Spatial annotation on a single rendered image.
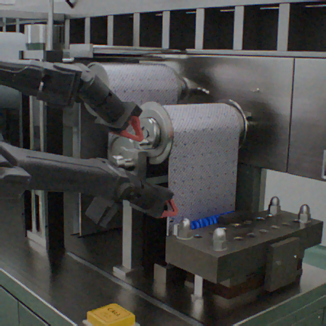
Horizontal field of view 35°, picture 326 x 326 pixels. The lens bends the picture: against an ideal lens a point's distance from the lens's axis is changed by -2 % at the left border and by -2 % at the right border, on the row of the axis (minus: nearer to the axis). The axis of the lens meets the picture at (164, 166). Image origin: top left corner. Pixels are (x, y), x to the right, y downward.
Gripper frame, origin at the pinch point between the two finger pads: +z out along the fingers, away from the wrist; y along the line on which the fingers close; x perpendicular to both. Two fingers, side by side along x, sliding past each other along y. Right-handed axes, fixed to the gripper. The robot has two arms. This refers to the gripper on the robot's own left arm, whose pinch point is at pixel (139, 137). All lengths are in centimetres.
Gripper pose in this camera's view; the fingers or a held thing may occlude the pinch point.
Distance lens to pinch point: 119.0
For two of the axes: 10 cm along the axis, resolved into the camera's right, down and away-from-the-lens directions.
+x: 5.1, -8.2, 2.7
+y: 6.6, 1.7, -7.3
